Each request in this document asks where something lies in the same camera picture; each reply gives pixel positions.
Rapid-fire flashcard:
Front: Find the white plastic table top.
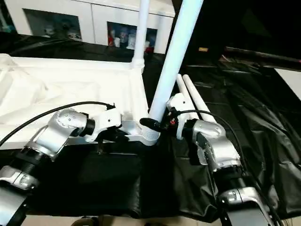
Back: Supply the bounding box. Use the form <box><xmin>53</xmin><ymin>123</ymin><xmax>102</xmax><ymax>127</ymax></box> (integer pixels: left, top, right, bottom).
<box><xmin>0</xmin><ymin>53</ymin><xmax>162</xmax><ymax>150</ymax></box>

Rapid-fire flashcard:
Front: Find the white plastic table leg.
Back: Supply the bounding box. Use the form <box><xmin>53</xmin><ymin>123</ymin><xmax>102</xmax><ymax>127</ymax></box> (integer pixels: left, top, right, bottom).
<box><xmin>183</xmin><ymin>74</ymin><xmax>218</xmax><ymax>124</ymax></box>
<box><xmin>142</xmin><ymin>0</ymin><xmax>204</xmax><ymax>146</ymax></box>
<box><xmin>130</xmin><ymin>0</ymin><xmax>150</xmax><ymax>70</ymax></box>
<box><xmin>176</xmin><ymin>74</ymin><xmax>205</xmax><ymax>121</ymax></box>

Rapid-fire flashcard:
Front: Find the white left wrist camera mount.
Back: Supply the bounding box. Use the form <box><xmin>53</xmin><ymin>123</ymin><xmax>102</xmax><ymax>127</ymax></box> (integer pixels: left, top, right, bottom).
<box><xmin>86</xmin><ymin>103</ymin><xmax>124</xmax><ymax>143</ymax></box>

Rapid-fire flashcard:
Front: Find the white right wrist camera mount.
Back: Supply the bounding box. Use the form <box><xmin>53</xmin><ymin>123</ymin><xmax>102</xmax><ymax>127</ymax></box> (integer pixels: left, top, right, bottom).
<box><xmin>166</xmin><ymin>93</ymin><xmax>191</xmax><ymax>141</ymax></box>

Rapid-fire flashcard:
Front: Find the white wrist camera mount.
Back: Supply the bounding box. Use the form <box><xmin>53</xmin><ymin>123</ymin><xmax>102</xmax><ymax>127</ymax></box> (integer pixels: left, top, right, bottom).
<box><xmin>166</xmin><ymin>93</ymin><xmax>191</xmax><ymax>141</ymax></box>
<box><xmin>86</xmin><ymin>103</ymin><xmax>124</xmax><ymax>143</ymax></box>

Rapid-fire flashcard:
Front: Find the black table mat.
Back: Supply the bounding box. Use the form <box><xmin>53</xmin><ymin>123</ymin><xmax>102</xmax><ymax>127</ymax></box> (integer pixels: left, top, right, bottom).
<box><xmin>0</xmin><ymin>32</ymin><xmax>301</xmax><ymax>223</ymax></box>

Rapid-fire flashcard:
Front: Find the long black bar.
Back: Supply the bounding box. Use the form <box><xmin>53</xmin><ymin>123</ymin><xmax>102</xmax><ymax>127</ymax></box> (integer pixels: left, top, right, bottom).
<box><xmin>224</xmin><ymin>46</ymin><xmax>301</xmax><ymax>62</ymax></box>

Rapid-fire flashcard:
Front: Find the white flat panel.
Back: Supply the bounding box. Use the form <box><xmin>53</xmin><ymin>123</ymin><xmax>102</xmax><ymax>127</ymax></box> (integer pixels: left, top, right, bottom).
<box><xmin>274</xmin><ymin>68</ymin><xmax>301</xmax><ymax>95</ymax></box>

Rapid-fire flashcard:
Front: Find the white glass-door cabinet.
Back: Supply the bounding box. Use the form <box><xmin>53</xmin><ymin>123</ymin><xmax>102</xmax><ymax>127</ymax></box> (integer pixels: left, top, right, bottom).
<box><xmin>4</xmin><ymin>0</ymin><xmax>176</xmax><ymax>54</ymax></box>

